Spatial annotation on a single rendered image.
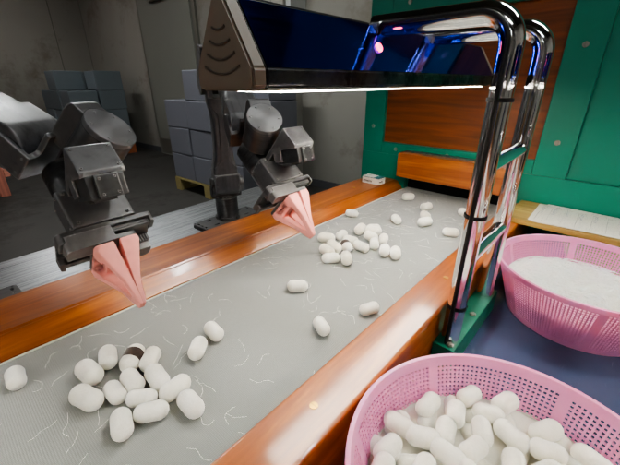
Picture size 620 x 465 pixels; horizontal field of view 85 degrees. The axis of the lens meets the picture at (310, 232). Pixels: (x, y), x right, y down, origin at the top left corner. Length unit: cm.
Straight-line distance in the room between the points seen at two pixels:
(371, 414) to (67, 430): 29
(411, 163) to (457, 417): 75
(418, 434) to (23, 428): 38
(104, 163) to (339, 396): 33
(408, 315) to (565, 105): 65
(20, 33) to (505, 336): 756
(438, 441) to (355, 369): 10
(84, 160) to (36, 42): 730
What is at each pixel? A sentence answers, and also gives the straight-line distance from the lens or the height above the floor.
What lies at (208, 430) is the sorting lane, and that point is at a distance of 39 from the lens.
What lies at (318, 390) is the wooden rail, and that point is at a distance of 38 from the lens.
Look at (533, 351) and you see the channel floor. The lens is 64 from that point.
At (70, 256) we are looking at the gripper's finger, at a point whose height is 88.
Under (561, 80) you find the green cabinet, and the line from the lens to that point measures 98.
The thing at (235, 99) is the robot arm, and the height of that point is 102.
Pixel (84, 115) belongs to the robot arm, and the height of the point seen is 101.
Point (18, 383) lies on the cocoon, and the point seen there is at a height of 75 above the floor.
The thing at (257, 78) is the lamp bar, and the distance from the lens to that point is 30.
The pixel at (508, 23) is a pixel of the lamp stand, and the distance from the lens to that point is 42.
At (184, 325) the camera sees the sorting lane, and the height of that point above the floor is 74.
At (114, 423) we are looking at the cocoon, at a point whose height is 76.
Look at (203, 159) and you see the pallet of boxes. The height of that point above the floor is 38.
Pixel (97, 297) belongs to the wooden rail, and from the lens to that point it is 59.
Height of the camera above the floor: 105
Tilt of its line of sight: 24 degrees down
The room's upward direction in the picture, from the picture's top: straight up
